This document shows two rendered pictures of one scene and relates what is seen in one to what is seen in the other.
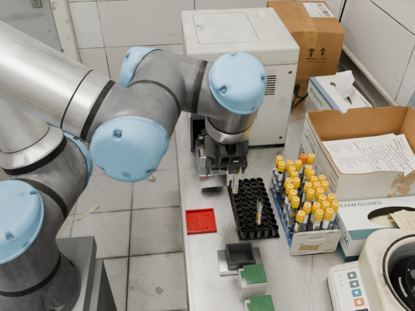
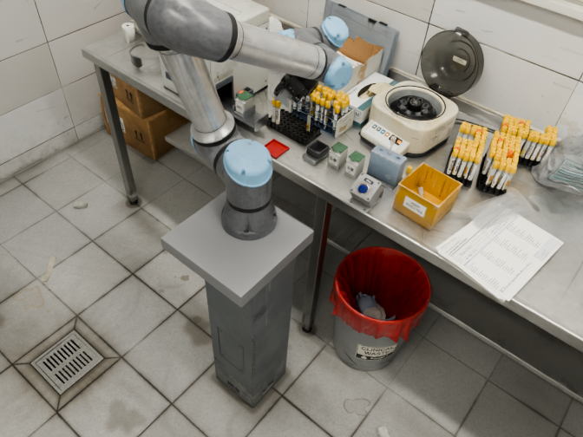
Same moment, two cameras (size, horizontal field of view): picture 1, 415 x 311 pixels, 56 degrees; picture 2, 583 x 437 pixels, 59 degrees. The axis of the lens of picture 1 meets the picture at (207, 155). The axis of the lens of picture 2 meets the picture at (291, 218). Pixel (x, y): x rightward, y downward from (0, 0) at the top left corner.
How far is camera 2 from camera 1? 1.06 m
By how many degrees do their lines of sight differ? 35
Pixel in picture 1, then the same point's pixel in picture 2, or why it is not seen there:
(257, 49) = (248, 18)
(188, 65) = (312, 31)
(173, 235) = (154, 236)
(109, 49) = not seen: outside the picture
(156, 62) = (303, 35)
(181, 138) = not seen: hidden behind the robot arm
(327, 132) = not seen: hidden behind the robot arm
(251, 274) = (339, 147)
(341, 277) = (370, 130)
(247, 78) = (342, 28)
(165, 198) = (114, 213)
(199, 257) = (295, 164)
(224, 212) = (280, 138)
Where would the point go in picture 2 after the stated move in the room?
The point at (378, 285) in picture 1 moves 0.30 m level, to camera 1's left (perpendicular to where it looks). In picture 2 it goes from (395, 117) to (331, 158)
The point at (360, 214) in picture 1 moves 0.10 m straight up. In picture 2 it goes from (354, 97) to (358, 72)
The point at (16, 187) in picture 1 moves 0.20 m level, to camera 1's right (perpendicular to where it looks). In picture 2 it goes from (242, 142) to (299, 111)
